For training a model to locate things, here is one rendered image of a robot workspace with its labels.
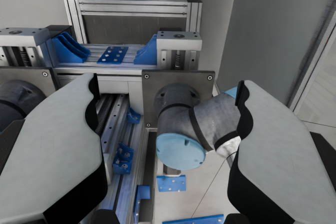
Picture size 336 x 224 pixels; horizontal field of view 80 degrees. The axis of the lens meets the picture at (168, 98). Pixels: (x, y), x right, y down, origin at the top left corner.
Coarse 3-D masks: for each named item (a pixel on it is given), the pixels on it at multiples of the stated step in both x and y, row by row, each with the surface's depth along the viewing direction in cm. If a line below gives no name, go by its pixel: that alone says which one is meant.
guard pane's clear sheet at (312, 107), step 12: (324, 48) 60; (324, 60) 59; (312, 72) 64; (324, 72) 59; (312, 84) 64; (324, 84) 59; (300, 96) 69; (312, 96) 63; (324, 96) 59; (300, 108) 69; (312, 108) 63; (324, 108) 58; (312, 120) 63; (324, 120) 58; (324, 132) 58
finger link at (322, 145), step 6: (312, 132) 8; (312, 138) 7; (318, 138) 7; (324, 138) 7; (318, 144) 7; (324, 144) 7; (318, 150) 7; (324, 150) 7; (330, 150) 7; (324, 156) 7; (330, 156) 7; (324, 162) 6; (330, 162) 6; (330, 168) 6; (330, 174) 6
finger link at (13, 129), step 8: (16, 120) 7; (24, 120) 7; (8, 128) 7; (16, 128) 7; (0, 136) 7; (8, 136) 7; (16, 136) 7; (0, 144) 6; (8, 144) 6; (0, 152) 6; (8, 152) 6; (0, 160) 6; (0, 168) 6
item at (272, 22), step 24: (240, 0) 126; (264, 0) 95; (288, 0) 76; (312, 0) 64; (240, 24) 124; (264, 24) 94; (288, 24) 75; (312, 24) 63; (240, 48) 122; (264, 48) 93; (288, 48) 75; (240, 72) 120; (264, 72) 92; (288, 72) 74
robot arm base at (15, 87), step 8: (8, 80) 61; (16, 80) 61; (0, 88) 59; (8, 88) 58; (16, 88) 59; (24, 88) 60; (32, 88) 61; (0, 96) 56; (8, 96) 57; (16, 96) 58; (24, 96) 60; (32, 96) 61; (40, 96) 63; (8, 104) 55; (16, 104) 57; (24, 104) 58; (32, 104) 60; (24, 112) 58
